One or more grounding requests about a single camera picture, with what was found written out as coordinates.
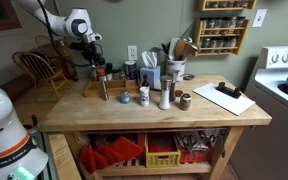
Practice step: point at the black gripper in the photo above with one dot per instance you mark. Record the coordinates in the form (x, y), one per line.
(89, 52)

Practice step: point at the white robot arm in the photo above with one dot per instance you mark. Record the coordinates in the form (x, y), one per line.
(77, 25)

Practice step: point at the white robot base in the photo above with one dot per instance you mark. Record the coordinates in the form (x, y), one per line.
(20, 157)

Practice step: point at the wooden tray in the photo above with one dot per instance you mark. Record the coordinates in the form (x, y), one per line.
(114, 88)

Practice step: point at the dark glass bottle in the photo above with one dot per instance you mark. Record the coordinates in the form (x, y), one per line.
(145, 82)

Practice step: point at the tall metal grinder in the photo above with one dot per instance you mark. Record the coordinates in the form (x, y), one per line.
(104, 89)

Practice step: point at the dark canister with label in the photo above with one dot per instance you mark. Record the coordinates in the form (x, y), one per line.
(130, 69)

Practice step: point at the wooden chair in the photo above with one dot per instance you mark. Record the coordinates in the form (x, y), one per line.
(39, 69)

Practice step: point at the small blue jar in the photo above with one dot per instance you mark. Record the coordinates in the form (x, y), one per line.
(125, 97)

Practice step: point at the blue tissue box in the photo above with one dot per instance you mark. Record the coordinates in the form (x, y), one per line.
(150, 68)

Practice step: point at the white spice shaker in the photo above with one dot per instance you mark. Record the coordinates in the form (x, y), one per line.
(144, 96)

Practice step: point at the white salt grinder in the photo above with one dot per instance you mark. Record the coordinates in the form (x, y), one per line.
(165, 89)

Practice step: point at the white utensil crock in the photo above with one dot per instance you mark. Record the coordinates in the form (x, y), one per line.
(179, 66)

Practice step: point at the dark pepper grinder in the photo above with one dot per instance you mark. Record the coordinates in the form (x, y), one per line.
(174, 74)

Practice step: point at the small round dish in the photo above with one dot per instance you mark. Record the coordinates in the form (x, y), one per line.
(188, 76)

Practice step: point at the red oven mitt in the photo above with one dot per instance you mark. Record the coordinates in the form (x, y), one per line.
(106, 155)

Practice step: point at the brown spice jar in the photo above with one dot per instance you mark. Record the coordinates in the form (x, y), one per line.
(185, 101)

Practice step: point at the yellow plastic crate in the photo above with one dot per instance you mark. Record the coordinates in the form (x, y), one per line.
(161, 150)

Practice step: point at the upper wooden spice rack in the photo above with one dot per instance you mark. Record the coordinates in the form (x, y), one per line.
(227, 5)

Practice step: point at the wooden spice rack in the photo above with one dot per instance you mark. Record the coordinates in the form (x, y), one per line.
(220, 35)
(227, 5)

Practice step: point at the white cutting board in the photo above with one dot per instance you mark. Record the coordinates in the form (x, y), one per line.
(235, 105)

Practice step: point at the wooden butcher block table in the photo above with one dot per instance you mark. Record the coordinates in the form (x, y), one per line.
(75, 115)

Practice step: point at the red plastic basket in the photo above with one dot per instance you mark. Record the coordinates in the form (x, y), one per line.
(193, 148)

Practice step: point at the black knife sharpener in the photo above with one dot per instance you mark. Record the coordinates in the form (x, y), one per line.
(235, 93)

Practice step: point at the white stove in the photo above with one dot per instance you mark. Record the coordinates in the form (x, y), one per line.
(262, 152)

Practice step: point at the white wall outlet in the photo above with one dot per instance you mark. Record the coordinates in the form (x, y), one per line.
(132, 52)

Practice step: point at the framed wall picture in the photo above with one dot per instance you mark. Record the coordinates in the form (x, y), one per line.
(10, 23)

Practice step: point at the white light switch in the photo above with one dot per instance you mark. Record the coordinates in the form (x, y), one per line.
(259, 18)

